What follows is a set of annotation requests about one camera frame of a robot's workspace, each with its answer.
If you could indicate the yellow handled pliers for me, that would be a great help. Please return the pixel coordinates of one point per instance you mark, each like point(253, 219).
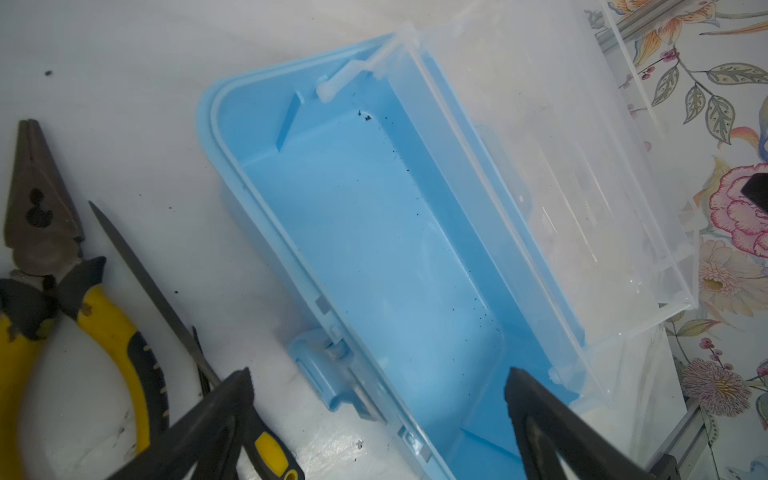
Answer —
point(52, 278)

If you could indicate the blue plastic tool box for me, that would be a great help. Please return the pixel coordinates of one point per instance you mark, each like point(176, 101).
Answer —
point(449, 202)

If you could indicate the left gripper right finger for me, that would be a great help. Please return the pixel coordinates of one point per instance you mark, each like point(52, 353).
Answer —
point(551, 437)

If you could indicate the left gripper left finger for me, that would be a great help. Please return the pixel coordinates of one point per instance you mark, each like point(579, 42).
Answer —
point(205, 443)

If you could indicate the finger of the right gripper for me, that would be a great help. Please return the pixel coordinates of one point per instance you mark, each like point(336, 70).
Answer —
point(756, 191)

